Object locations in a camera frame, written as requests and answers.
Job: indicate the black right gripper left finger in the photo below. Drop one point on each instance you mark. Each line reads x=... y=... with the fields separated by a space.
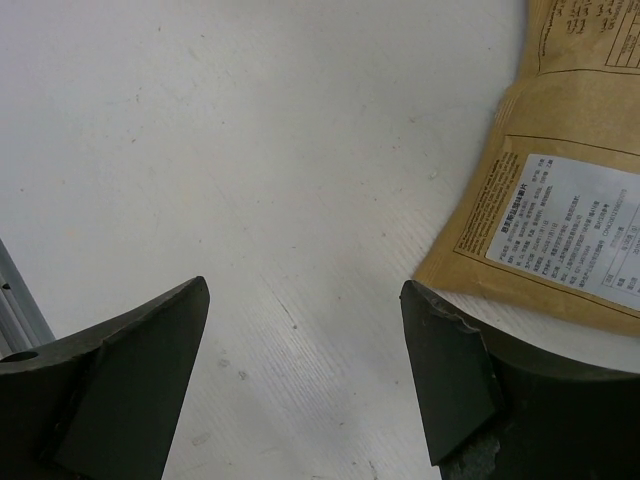
x=103 y=403

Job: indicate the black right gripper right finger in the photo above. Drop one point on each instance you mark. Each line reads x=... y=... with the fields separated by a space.
x=495 y=407

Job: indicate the large brown kraft snack bag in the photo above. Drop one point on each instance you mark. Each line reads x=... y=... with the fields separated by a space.
x=550 y=219

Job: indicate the aluminium front rail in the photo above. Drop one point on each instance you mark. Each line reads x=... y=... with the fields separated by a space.
x=23 y=326

